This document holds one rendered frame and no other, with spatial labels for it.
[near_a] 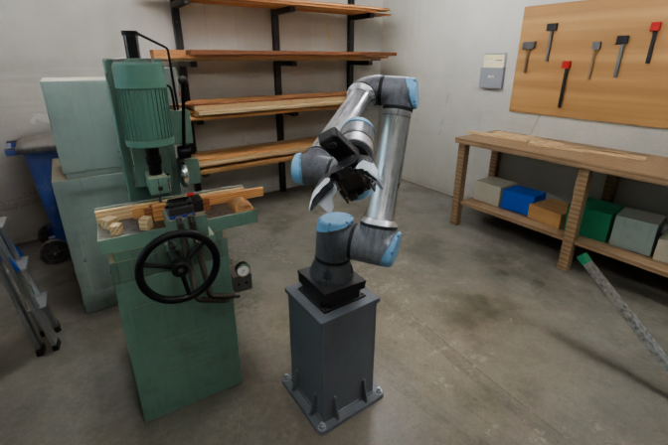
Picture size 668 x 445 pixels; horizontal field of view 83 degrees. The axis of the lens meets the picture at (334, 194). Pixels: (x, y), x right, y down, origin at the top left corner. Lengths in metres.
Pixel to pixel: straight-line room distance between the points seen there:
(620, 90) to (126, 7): 4.06
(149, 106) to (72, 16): 2.47
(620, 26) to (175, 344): 3.58
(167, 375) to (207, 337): 0.23
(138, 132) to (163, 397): 1.17
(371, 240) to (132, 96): 1.02
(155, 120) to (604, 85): 3.23
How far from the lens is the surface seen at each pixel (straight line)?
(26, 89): 3.99
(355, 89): 1.46
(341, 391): 1.89
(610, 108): 3.71
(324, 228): 1.50
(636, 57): 3.67
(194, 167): 1.89
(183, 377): 2.01
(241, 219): 1.67
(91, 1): 4.01
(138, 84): 1.57
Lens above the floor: 1.52
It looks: 20 degrees down
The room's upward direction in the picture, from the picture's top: straight up
